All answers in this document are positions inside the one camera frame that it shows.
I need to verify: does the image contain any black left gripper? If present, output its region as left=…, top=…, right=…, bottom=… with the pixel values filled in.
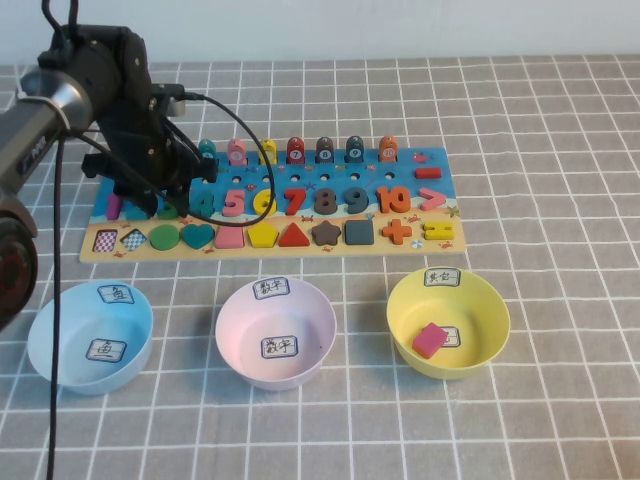
left=82, top=35, right=220, bottom=220

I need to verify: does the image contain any green wooden number 3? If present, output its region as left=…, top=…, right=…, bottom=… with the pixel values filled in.
left=155, top=193, right=181, bottom=221

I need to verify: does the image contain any green wooden circle piece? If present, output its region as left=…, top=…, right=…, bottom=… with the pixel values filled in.
left=150, top=224, right=181, bottom=251

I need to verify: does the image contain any teal wooden heart piece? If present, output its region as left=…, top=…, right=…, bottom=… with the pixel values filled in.
left=180, top=223, right=216, bottom=250

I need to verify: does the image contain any pink wooden trapezoid piece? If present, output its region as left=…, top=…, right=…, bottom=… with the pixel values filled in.
left=215, top=225, right=247, bottom=250

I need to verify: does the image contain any yellow wooden pentagon piece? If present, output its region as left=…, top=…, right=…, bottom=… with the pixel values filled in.
left=248, top=223, right=280, bottom=250

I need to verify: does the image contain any red wooden triangle piece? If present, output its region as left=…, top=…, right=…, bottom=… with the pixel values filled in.
left=278, top=222, right=313, bottom=249

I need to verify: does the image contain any light blue labelled bowl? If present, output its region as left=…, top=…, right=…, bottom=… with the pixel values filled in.
left=27, top=279, right=155, bottom=397

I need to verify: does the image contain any brown wooden star piece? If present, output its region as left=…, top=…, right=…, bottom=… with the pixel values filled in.
left=312, top=220, right=344, bottom=248

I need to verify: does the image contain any pink labelled bowl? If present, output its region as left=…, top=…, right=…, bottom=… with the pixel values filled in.
left=214, top=277, right=338, bottom=393

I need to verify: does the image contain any dark grey wooden square piece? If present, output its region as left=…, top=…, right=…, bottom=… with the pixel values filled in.
left=344, top=220, right=376, bottom=248

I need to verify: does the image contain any wooden number puzzle board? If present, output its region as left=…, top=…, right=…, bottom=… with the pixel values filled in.
left=79, top=147, right=469, bottom=264

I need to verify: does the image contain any magenta wooden rectangle piece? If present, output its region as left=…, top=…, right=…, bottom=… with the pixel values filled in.
left=412, top=322, right=448, bottom=360

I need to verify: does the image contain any yellow labelled bowl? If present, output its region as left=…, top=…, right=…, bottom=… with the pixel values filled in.
left=386, top=267, right=512, bottom=382

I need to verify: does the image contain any teal wooden number 2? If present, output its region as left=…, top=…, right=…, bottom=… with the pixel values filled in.
left=123, top=197, right=151, bottom=222

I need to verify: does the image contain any teal wooden number 4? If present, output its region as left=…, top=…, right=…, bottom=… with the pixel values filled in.
left=191, top=192, right=218, bottom=219

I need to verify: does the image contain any pink wooden number 5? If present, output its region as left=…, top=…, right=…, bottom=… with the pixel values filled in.
left=222, top=188, right=247, bottom=218

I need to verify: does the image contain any yellow wooden number 6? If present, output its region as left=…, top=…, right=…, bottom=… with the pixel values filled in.
left=253, top=189, right=278, bottom=217

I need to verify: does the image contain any red wooden number 7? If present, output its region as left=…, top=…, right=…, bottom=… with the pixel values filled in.
left=283, top=188, right=308, bottom=217

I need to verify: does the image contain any brown wooden number 8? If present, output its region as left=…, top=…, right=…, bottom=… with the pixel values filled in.
left=314, top=188, right=339, bottom=215

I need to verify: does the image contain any dark grey wooden number 9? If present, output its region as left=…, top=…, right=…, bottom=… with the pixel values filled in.
left=345, top=187, right=371, bottom=214

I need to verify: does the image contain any orange wooden number 10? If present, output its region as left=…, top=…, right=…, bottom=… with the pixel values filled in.
left=377, top=186, right=413, bottom=214

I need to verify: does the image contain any orange wooden plus sign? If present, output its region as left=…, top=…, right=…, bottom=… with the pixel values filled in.
left=382, top=219, right=414, bottom=247

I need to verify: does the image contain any pink wooden greater-than sign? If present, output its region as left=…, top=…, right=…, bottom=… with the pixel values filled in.
left=418, top=188, right=448, bottom=212

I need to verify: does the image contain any yellow wooden equals sign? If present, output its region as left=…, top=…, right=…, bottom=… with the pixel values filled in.
left=423, top=221, right=455, bottom=243

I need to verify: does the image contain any grey white-grid tablecloth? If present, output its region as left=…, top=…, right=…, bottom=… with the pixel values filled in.
left=0, top=52, right=640, bottom=480

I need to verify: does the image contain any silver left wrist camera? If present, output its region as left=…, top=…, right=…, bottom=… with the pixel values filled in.
left=152, top=83, right=188, bottom=118

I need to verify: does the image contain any thin black camera cable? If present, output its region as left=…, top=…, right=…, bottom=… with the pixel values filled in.
left=182, top=91, right=276, bottom=222

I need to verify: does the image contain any thick black braided cable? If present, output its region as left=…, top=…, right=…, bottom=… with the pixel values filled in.
left=46, top=133, right=67, bottom=480

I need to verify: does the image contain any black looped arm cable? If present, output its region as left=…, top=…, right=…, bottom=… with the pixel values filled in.
left=41, top=0, right=82, bottom=37

